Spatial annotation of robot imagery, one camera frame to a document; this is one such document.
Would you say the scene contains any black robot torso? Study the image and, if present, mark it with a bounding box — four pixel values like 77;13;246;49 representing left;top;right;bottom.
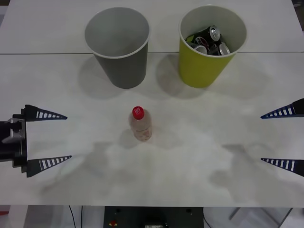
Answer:
104;206;204;228

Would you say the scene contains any black drink can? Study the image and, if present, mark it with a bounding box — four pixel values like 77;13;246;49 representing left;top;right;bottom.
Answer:
187;24;223;47
193;44;209;54
210;41;231;56

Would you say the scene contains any yellow-green plastic bin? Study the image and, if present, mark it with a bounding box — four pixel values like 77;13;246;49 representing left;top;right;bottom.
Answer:
178;5;247;89

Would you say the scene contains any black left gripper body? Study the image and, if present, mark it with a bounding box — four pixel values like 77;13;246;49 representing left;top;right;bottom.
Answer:
0;108;28;174

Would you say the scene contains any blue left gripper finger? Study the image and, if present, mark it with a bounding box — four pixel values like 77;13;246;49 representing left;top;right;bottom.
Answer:
26;155;73;178
25;104;68;123

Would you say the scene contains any grey plastic bin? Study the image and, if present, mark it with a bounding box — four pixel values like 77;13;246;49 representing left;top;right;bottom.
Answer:
84;7;152;90

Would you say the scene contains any clear bottle with red cap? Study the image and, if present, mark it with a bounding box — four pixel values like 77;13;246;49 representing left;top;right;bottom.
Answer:
129;105;152;143

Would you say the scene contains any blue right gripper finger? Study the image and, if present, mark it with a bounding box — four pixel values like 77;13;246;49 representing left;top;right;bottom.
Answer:
260;98;304;120
260;157;304;178

